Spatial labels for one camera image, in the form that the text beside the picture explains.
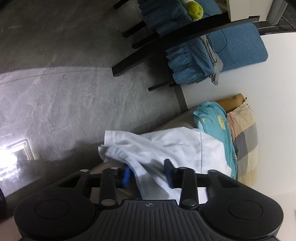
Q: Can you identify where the blue covered chair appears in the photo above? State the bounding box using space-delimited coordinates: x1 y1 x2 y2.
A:
167 23 268 85
137 0 192 36

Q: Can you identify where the black cable on chair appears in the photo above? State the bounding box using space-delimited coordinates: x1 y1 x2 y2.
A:
203 12 228 64

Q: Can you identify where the white black-edged desk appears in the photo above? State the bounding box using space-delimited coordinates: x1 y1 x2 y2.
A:
111 0 283 77

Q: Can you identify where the yellow-green plush toy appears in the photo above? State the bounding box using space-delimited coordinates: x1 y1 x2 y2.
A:
183 1 204 21

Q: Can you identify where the grey cloth on chair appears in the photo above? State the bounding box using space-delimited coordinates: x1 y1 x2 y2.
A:
200 35 223 85

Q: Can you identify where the checkered pillow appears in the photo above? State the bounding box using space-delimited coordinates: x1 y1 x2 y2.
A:
227 101 258 187

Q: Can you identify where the teal patterned bed sheet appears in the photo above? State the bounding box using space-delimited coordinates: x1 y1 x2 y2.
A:
193 101 238 180

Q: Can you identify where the white t-shirt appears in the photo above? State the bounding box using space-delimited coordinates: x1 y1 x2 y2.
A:
98 127 231 201

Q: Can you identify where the brown bed headboard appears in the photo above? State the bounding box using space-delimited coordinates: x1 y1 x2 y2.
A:
216 93 245 113

